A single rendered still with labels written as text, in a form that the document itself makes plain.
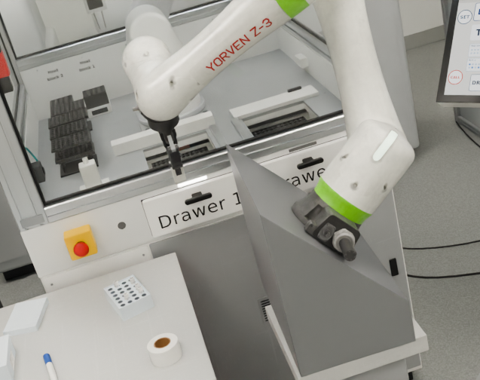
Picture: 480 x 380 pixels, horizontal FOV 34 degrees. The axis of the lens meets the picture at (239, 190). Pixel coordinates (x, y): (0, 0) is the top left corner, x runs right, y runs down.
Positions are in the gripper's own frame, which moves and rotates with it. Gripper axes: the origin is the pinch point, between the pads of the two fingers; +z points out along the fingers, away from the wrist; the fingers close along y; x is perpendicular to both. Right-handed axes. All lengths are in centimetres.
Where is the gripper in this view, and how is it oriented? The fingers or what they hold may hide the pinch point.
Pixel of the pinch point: (178, 170)
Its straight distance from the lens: 200.1
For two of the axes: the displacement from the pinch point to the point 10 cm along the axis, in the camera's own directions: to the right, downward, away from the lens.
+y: 2.9, 6.6, -6.9
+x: 9.5, -3.1, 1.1
